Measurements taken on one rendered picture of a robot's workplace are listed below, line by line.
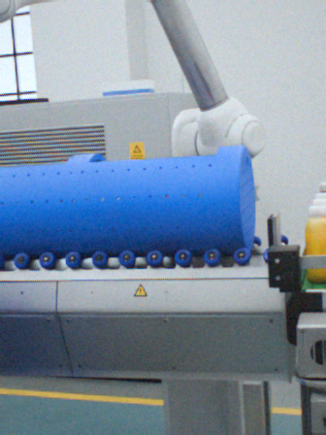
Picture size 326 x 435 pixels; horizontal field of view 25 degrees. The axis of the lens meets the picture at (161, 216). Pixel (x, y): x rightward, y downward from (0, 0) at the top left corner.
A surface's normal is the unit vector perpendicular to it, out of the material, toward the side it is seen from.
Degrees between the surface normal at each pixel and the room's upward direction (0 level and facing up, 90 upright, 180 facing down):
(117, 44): 90
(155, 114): 90
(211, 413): 90
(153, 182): 62
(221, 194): 78
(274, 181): 90
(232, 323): 111
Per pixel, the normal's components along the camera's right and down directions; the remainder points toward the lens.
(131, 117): -0.34, 0.15
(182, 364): -0.22, 0.46
